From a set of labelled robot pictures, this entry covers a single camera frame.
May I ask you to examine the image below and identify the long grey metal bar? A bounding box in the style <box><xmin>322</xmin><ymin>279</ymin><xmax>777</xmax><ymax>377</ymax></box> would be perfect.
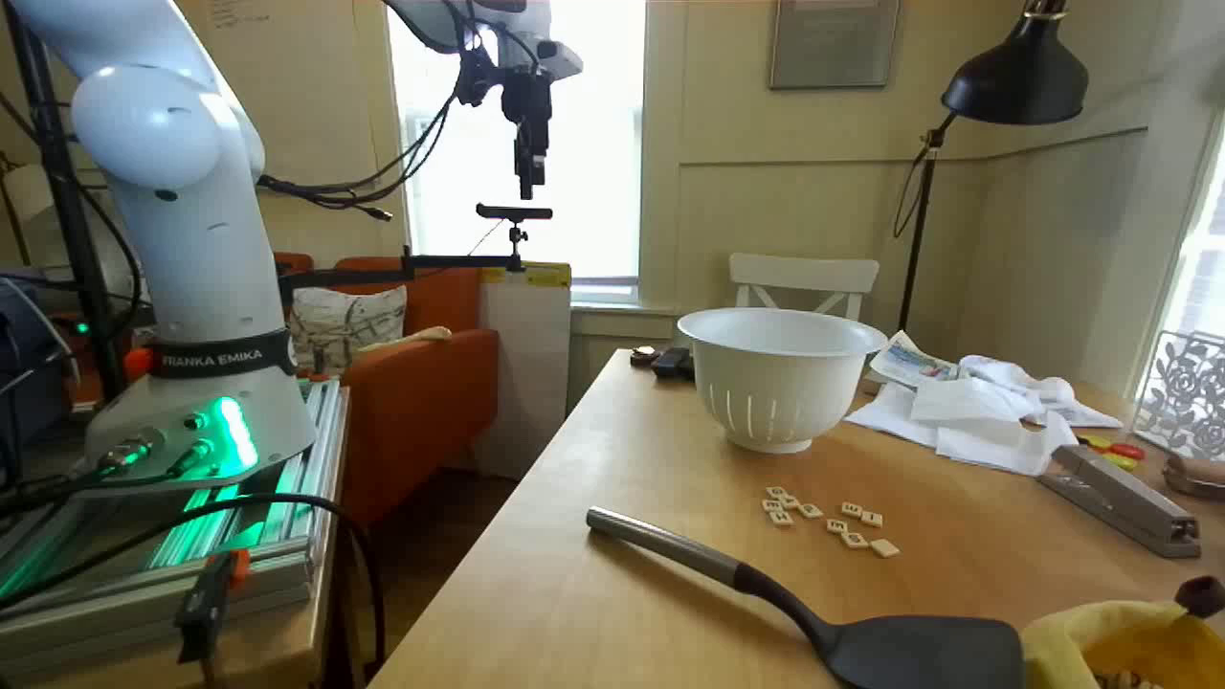
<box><xmin>1034</xmin><ymin>442</ymin><xmax>1207</xmax><ymax>562</ymax></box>

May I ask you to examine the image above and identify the grey framed wall picture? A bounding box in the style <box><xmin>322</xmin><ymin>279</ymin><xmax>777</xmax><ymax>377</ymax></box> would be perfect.
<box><xmin>765</xmin><ymin>0</ymin><xmax>909</xmax><ymax>94</ymax></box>

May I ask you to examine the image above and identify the red yellow small tool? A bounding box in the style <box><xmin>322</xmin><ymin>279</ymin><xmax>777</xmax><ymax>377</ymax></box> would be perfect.
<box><xmin>1075</xmin><ymin>434</ymin><xmax>1152</xmax><ymax>471</ymax></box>

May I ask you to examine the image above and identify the orange black clamp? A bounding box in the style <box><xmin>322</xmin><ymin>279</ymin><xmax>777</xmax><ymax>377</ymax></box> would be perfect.
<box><xmin>174</xmin><ymin>549</ymin><xmax>255</xmax><ymax>668</ymax></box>

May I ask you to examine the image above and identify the white wooden chair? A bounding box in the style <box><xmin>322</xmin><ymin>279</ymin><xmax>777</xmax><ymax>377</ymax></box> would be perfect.
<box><xmin>726</xmin><ymin>251</ymin><xmax>886</xmax><ymax>322</ymax></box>

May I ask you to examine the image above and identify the white panel with yellow edge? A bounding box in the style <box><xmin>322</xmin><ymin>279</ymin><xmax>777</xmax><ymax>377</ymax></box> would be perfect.
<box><xmin>475</xmin><ymin>259</ymin><xmax>574</xmax><ymax>482</ymax></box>

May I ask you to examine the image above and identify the black floor cable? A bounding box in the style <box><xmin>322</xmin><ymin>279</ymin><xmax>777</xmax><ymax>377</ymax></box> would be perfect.
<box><xmin>0</xmin><ymin>489</ymin><xmax>389</xmax><ymax>689</ymax></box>

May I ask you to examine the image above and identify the black stand pole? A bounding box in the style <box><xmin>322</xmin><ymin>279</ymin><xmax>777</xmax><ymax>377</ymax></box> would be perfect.
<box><xmin>4</xmin><ymin>11</ymin><xmax>129</xmax><ymax>401</ymax></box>

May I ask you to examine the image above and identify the aluminium robot base stand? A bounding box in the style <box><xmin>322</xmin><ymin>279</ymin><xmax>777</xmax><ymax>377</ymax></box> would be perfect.
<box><xmin>0</xmin><ymin>377</ymin><xmax>352</xmax><ymax>689</ymax></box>

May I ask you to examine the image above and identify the orange armchair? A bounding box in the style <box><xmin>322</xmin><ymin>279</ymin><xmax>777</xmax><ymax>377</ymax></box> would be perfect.
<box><xmin>273</xmin><ymin>251</ymin><xmax>506</xmax><ymax>531</ymax></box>

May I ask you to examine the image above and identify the folded printed newspaper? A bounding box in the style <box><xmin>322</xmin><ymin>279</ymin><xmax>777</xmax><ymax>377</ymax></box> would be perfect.
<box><xmin>878</xmin><ymin>331</ymin><xmax>970</xmax><ymax>391</ymax></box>

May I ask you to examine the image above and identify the white colander bowl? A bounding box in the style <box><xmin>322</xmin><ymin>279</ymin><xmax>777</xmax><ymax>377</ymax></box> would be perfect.
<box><xmin>675</xmin><ymin>308</ymin><xmax>891</xmax><ymax>461</ymax></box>

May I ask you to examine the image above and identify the white lattice decorative box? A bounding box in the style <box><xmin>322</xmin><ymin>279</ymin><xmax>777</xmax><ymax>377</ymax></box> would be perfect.
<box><xmin>1131</xmin><ymin>327</ymin><xmax>1225</xmax><ymax>464</ymax></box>

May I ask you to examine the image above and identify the black horizontal rail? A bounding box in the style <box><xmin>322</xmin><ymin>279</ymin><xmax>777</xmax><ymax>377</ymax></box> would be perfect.
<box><xmin>278</xmin><ymin>251</ymin><xmax>530</xmax><ymax>293</ymax></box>

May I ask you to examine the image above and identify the black spatula with steel handle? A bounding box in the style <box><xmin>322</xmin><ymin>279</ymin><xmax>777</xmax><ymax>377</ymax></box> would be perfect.
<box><xmin>582</xmin><ymin>507</ymin><xmax>1031</xmax><ymax>689</ymax></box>

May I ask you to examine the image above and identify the patterned white pillow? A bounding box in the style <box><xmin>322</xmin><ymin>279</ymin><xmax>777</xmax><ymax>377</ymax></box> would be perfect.
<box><xmin>289</xmin><ymin>285</ymin><xmax>414</xmax><ymax>381</ymax></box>

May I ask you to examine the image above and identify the black camera on mount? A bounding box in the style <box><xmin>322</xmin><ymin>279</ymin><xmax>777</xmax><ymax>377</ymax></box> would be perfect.
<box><xmin>471</xmin><ymin>198</ymin><xmax>558</xmax><ymax>268</ymax></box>

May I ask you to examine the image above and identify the brown small object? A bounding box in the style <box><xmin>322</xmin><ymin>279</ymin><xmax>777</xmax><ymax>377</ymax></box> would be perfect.
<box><xmin>1160</xmin><ymin>451</ymin><xmax>1225</xmax><ymax>507</ymax></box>

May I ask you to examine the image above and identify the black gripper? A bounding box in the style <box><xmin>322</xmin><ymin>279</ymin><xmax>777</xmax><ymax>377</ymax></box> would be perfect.
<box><xmin>498</xmin><ymin>71</ymin><xmax>563</xmax><ymax>205</ymax></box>

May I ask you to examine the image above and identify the black cable bundle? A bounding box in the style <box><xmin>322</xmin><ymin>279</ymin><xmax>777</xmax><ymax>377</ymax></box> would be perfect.
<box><xmin>254</xmin><ymin>50</ymin><xmax>471</xmax><ymax>221</ymax></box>

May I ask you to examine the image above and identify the white crumpled cloth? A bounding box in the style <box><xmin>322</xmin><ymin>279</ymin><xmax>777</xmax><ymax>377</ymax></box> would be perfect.
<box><xmin>845</xmin><ymin>342</ymin><xmax>1126</xmax><ymax>478</ymax></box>

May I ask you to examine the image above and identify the black desk lamp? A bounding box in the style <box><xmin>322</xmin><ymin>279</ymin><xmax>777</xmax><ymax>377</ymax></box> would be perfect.
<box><xmin>891</xmin><ymin>0</ymin><xmax>1091</xmax><ymax>337</ymax></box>

